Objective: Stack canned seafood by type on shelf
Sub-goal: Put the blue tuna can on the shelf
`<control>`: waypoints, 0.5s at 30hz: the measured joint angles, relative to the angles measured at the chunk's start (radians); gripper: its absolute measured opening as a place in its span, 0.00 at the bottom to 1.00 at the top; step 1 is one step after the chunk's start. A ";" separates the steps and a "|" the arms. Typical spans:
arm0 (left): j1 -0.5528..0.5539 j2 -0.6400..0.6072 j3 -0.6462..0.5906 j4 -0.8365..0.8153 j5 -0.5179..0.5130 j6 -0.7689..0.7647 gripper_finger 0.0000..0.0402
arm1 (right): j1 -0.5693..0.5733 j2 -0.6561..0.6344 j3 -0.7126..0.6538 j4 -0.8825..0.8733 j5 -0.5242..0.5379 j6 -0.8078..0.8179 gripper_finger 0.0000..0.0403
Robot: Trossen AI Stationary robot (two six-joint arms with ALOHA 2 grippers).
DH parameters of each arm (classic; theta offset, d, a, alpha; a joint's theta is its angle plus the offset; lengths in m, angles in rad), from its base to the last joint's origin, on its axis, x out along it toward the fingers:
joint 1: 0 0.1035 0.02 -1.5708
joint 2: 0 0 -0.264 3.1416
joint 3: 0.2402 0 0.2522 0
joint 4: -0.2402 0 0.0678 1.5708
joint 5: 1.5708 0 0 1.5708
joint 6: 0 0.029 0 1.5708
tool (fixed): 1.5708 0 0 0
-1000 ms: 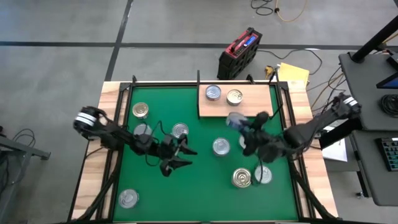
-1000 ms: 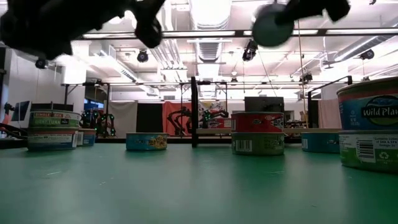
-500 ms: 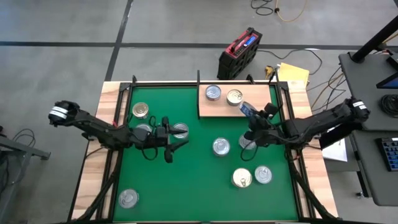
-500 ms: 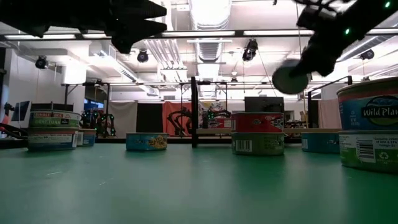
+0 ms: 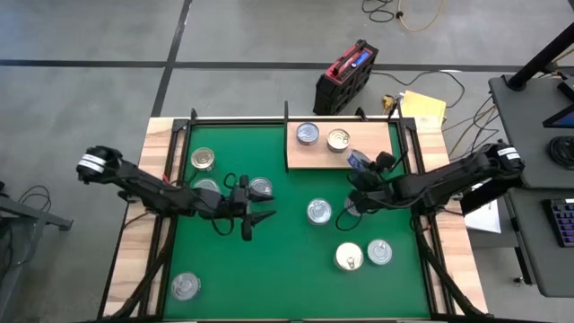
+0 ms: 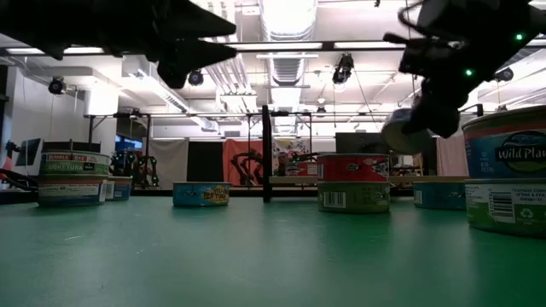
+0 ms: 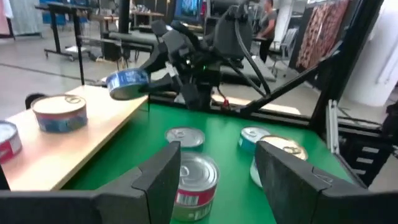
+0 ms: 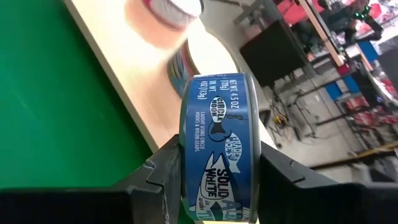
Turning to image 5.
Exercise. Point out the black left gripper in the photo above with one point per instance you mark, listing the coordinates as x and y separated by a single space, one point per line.
228 204

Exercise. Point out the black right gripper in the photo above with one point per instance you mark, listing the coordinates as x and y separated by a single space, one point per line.
376 188

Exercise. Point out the blue albacore tuna can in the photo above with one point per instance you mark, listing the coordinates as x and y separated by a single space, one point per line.
357 158

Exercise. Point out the green Bumble Bee tuna can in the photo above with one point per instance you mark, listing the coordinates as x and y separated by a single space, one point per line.
207 184

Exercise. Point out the blue can gold lid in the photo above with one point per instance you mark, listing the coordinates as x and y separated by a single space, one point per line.
338 140

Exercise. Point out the large silver lid can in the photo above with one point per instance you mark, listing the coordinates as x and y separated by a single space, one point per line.
185 286

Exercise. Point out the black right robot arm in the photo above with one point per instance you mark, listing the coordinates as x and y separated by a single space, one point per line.
448 179

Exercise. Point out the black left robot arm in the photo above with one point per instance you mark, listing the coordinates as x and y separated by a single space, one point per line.
148 190

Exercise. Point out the wooden shelf board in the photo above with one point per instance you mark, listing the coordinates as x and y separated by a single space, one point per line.
314 158

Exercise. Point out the blue yellow tuna can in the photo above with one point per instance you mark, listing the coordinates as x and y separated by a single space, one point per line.
261 184

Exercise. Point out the teal tuna can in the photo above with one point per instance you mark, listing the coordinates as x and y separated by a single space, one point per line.
347 205

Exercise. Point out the silver lid tuna can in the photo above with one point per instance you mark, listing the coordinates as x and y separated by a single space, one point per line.
380 251

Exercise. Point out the blue Wild Planet can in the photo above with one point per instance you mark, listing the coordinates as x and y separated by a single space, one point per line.
349 256

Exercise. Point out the blue red tuna can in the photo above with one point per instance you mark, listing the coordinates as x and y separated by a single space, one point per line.
202 159

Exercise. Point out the green table mat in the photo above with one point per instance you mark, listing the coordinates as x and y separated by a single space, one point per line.
291 278

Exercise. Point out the yellow black plug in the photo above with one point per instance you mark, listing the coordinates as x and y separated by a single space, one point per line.
388 102

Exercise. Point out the yellow paper pad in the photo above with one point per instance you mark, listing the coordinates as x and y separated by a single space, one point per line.
421 107

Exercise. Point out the red black tool case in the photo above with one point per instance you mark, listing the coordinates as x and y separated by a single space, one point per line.
343 85

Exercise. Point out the white paper sheet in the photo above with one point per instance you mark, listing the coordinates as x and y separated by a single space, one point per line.
486 222

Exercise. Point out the black desk leg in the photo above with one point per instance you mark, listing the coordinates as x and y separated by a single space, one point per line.
520 251

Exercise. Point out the grey desk with keyboard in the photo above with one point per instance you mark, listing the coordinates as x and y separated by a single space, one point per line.
538 264

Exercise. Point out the black backlit keyboard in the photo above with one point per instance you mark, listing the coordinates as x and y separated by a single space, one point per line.
562 222

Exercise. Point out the tablet with blue screen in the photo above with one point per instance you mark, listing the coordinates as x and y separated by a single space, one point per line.
565 119

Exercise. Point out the black slanted pole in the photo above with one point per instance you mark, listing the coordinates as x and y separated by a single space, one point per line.
538 60

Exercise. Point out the black desk device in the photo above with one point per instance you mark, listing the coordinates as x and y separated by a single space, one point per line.
568 87

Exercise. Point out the grey metal stand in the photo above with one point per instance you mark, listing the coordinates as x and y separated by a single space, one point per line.
36 214

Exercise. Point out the black table frame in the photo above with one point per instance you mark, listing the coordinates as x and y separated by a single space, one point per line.
224 122

